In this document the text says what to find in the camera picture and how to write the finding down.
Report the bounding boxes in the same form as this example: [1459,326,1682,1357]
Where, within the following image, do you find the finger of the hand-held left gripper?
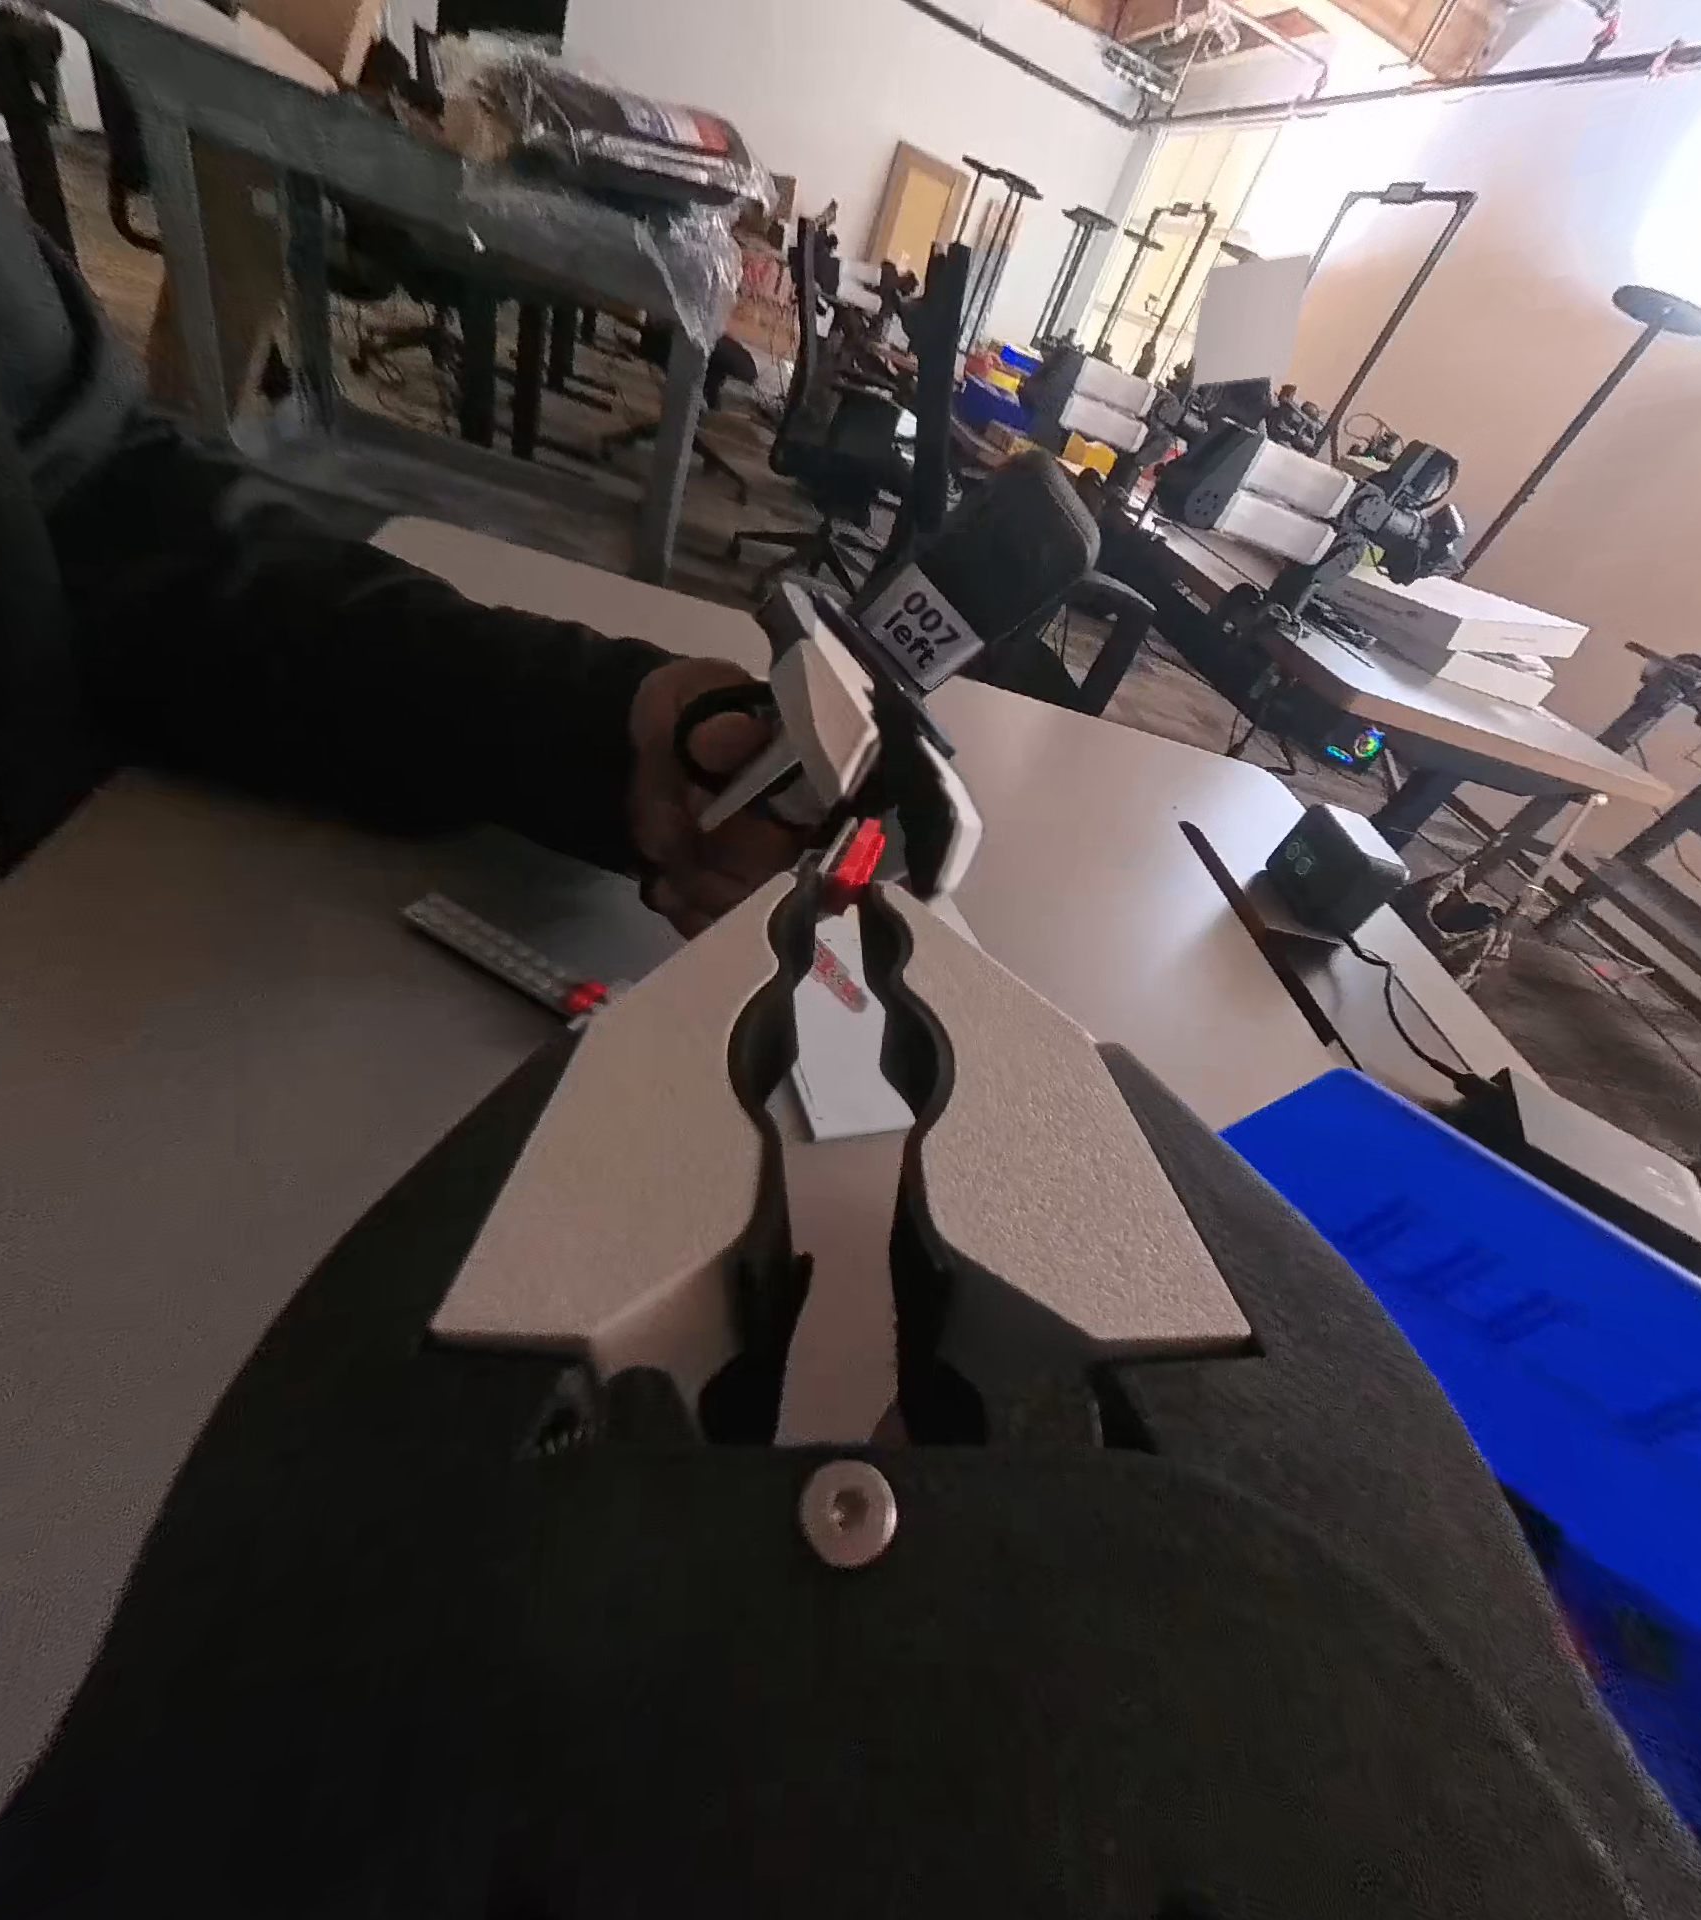
[893,734,985,902]
[767,605,885,823]

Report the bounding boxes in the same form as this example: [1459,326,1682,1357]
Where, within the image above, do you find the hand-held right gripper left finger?
[431,882,810,1449]

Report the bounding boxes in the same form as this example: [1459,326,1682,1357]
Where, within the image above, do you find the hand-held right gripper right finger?
[862,884,1257,1449]

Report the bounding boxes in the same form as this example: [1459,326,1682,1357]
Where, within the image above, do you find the red toy brick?
[816,816,889,914]

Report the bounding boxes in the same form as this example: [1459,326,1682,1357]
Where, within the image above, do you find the blue plastic bin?
[1216,1068,1701,1920]

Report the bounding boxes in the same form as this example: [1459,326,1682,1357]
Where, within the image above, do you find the person's left forearm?
[55,433,672,876]

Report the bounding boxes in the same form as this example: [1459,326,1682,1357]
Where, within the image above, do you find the grey desk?
[0,515,1543,1920]

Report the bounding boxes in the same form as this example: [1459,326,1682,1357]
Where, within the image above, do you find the person's left hand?
[624,656,825,942]

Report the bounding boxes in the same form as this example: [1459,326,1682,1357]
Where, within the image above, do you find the tall black office chair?
[731,381,934,593]

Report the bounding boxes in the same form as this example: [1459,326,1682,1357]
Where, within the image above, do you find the long grey studded plate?
[403,894,613,1022]

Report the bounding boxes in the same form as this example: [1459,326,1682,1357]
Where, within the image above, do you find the pale instruction booklet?
[786,896,975,1146]

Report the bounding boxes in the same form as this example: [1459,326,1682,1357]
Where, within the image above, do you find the black cube device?
[1265,803,1412,935]

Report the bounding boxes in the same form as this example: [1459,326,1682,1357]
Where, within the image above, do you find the white flat box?
[1315,570,1592,707]

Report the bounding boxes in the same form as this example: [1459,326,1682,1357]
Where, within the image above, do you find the wooden work table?
[1090,493,1678,811]

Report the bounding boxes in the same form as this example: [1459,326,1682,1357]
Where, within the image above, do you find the flat grey box device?
[1444,1068,1701,1280]

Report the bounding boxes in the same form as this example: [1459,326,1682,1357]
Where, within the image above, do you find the plastic-wrapped dark bundle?
[467,59,777,212]

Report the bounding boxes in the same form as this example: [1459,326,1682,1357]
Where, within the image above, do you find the steel workbench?
[84,0,732,587]

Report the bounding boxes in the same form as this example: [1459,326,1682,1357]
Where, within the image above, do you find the black floor lamp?
[1458,283,1701,579]

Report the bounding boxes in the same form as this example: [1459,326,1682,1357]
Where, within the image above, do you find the black cable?
[1344,929,1505,1097]

